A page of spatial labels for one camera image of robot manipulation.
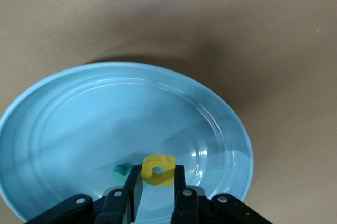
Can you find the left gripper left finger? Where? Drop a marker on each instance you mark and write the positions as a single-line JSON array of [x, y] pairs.
[[113, 208]]

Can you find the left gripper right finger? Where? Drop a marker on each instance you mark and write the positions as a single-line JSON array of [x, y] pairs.
[[189, 208]]

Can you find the blue plate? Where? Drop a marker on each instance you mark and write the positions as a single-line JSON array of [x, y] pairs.
[[105, 118]]

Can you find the teal foam letter q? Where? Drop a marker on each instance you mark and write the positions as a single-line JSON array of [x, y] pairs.
[[119, 174]]

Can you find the yellow foam letter d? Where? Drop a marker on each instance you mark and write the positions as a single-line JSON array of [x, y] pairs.
[[147, 172]]

